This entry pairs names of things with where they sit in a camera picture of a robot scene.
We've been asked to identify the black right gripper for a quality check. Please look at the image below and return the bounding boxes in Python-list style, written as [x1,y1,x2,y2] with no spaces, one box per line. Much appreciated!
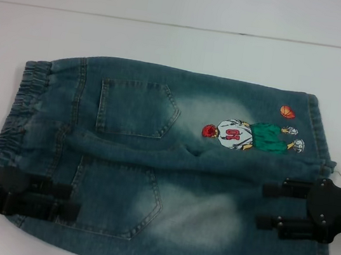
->
[254,169,341,249]

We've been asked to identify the blue denim shorts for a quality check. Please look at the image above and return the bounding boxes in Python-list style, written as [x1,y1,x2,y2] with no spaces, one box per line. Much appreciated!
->
[0,40,341,255]

